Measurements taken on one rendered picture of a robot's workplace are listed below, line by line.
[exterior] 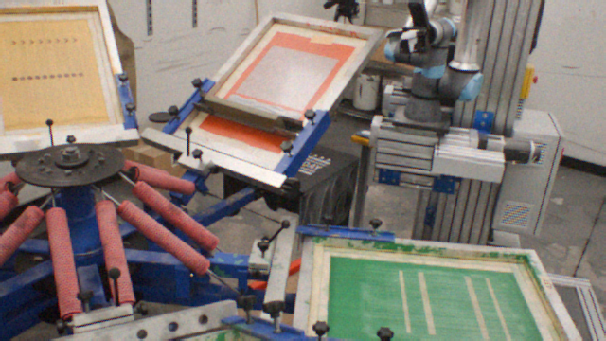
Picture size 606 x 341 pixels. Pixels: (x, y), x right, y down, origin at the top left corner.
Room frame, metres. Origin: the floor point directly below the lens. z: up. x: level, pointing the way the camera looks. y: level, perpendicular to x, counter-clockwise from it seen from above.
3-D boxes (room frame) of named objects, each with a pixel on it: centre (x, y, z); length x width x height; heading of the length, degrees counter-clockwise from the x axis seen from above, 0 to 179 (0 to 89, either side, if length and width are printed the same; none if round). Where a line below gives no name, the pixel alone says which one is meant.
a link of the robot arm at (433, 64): (1.90, -0.42, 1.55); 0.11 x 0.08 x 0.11; 53
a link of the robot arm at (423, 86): (2.17, -0.49, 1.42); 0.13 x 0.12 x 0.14; 53
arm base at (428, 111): (2.18, -0.48, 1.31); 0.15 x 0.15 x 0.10
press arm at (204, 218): (1.94, 0.30, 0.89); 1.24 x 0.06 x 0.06; 147
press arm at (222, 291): (1.39, 0.02, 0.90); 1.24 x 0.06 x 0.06; 87
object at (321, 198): (2.25, -0.12, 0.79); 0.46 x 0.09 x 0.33; 147
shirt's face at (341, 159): (2.36, 0.03, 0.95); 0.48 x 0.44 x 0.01; 147
